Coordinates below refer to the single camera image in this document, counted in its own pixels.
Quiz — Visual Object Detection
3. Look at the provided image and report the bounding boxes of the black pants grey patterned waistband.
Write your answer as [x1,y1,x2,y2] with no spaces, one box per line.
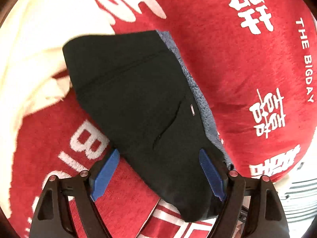
[62,31,232,222]

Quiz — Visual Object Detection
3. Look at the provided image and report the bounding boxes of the red blanket white characters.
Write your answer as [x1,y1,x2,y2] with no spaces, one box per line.
[7,0,316,237]

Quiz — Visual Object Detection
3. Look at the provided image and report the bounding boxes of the cream white quilt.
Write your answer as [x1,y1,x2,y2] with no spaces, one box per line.
[1,0,115,217]

